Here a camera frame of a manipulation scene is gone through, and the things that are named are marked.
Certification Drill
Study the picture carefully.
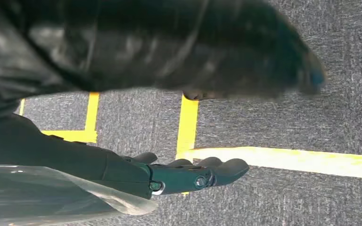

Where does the clear plastic film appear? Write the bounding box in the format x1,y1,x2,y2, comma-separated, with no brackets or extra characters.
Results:
0,164,158,226

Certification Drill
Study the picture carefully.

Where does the yellow floor tape square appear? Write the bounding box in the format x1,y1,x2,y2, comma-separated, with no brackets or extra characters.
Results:
175,95,362,196

